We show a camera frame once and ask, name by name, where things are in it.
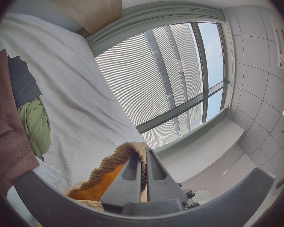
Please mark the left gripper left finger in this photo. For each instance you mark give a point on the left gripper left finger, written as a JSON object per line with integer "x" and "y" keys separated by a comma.
{"x": 130, "y": 188}

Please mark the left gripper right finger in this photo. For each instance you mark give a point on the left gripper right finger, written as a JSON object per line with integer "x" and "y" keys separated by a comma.
{"x": 162, "y": 188}

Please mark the tan garment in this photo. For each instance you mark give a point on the tan garment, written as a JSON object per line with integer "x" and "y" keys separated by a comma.
{"x": 108, "y": 165}

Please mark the bed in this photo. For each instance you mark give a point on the bed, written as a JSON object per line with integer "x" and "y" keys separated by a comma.
{"x": 80, "y": 84}

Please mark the window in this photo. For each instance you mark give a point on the window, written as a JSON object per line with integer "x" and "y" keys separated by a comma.
{"x": 132, "y": 79}

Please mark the green garment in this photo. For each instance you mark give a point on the green garment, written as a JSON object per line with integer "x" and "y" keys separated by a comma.
{"x": 36, "y": 124}

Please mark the brown garment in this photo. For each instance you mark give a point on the brown garment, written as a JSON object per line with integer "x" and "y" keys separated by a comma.
{"x": 4, "y": 126}

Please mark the black garment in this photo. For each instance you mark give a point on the black garment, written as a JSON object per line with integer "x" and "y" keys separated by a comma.
{"x": 22, "y": 79}

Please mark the white ceiling air conditioner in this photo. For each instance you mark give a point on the white ceiling air conditioner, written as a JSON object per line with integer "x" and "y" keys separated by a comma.
{"x": 282, "y": 44}

